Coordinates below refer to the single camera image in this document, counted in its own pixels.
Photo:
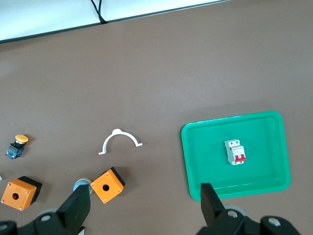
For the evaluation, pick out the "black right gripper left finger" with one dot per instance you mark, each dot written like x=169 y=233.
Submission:
x=75 y=210

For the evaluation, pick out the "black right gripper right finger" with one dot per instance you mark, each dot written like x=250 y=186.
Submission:
x=210 y=205

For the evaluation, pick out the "white red circuit breaker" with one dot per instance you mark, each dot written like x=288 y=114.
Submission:
x=234 y=153

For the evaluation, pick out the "light blue dome button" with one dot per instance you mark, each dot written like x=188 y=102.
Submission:
x=79 y=182

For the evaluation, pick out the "green plastic tray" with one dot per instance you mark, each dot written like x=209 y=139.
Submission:
x=210 y=147

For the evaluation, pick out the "small white pipe clamp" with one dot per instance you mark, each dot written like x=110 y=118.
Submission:
x=117 y=132

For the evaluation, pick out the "yellow mushroom push button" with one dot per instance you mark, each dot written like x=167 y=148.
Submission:
x=21 y=138

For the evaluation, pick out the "orange button enclosure box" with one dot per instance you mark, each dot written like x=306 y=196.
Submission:
x=112 y=181
x=24 y=189

